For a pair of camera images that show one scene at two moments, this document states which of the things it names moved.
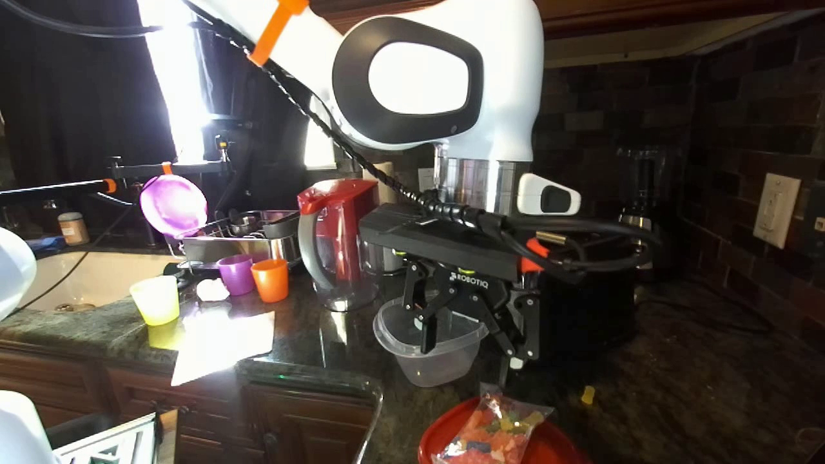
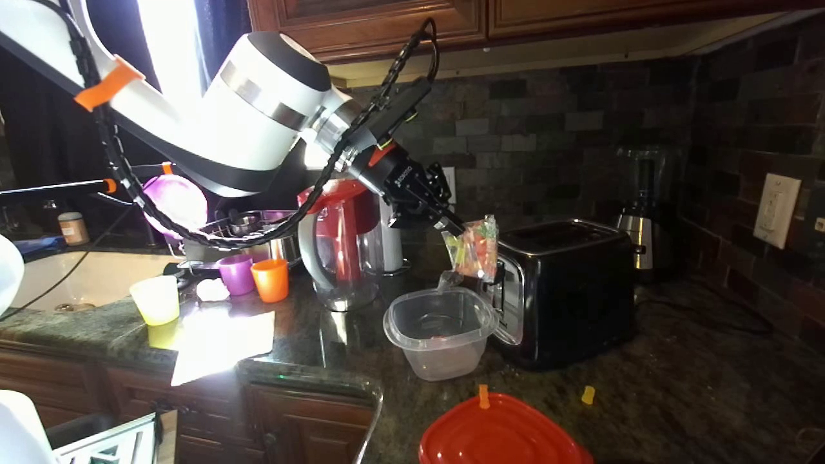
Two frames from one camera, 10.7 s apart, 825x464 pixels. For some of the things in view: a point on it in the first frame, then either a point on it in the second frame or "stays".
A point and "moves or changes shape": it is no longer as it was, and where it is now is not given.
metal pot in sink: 246,232 stays
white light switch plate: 775,211 stays
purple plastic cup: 239,274 stays
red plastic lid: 547,445 stays
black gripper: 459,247 -> 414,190
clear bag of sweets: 495,431 moves or changes shape
